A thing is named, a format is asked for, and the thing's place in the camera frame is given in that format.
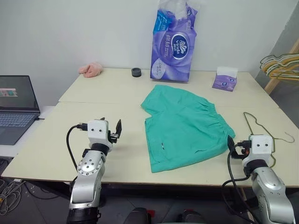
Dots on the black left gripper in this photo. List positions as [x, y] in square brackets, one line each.
[114, 137]

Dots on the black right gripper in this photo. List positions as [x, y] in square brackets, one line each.
[238, 154]

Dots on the green shorts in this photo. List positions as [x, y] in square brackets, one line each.
[184, 126]

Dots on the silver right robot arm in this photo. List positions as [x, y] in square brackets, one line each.
[271, 193]

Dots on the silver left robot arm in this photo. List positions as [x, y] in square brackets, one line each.
[87, 177]

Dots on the pink cloth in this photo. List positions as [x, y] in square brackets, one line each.
[91, 70]

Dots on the small purple tissue box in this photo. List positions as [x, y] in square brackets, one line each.
[224, 81]

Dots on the white side table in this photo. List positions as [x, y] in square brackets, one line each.
[47, 114]

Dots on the wooden clothes rack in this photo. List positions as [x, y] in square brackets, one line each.
[272, 85]

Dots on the dark rounded shape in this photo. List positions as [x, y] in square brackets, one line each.
[191, 217]
[137, 215]

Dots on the bundle of coloured hangers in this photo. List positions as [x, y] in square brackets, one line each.
[271, 56]

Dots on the large purple tissue pack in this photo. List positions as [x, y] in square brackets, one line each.
[174, 51]

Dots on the grey laptop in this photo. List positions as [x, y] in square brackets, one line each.
[16, 100]

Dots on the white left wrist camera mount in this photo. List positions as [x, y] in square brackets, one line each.
[98, 131]

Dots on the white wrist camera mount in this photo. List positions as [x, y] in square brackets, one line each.
[98, 131]
[259, 145]

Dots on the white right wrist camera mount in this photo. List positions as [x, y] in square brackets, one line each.
[259, 145]

